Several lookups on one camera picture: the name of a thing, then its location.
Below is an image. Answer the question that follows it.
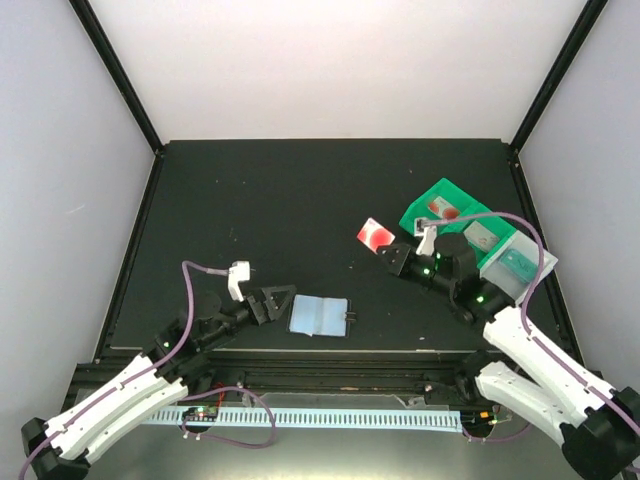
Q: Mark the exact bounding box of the red dotted card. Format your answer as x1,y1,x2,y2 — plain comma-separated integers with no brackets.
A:
356,218,395,254
427,196,460,220

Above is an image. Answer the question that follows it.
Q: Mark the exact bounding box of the black leather card holder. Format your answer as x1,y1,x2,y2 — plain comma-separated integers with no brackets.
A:
287,294,357,338

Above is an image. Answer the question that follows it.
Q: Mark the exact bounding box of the teal VIP card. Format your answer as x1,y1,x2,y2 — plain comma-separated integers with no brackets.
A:
499,248,538,284

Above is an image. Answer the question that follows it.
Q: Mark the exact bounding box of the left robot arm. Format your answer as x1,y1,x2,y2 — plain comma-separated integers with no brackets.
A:
19,285,297,479

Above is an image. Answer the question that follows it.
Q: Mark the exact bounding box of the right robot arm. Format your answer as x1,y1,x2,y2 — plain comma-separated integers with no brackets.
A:
376,233,639,479

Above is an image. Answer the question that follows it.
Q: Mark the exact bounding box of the white pink card in bin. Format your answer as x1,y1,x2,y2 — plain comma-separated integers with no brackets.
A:
463,220,500,253

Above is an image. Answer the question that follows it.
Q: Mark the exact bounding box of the green divided bin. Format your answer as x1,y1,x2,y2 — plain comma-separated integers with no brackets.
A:
399,178,516,268

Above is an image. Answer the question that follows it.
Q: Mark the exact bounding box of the clear plastic bin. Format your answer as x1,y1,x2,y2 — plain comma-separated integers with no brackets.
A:
479,231,539,305

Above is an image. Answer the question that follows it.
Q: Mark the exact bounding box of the small circuit board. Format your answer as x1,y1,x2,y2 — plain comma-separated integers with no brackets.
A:
183,406,218,422

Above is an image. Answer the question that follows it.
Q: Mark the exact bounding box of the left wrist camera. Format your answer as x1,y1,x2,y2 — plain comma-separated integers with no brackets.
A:
227,260,251,302

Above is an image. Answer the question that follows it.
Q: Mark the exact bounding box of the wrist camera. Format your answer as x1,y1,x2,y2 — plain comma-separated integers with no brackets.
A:
414,217,438,256
227,260,251,302

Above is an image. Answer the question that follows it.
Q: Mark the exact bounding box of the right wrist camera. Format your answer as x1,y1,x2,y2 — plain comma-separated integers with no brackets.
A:
414,217,438,256

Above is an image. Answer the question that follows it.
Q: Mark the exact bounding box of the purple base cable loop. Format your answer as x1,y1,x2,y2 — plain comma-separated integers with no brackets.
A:
180,385,278,449

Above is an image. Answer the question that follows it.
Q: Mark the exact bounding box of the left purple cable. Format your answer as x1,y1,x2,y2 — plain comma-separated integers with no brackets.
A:
17,259,236,480

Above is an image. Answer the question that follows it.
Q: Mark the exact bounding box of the black aluminium rail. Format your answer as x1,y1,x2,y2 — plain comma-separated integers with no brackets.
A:
208,349,470,394

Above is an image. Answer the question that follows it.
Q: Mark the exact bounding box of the white slotted cable duct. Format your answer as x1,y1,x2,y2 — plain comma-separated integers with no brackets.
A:
143,406,462,433

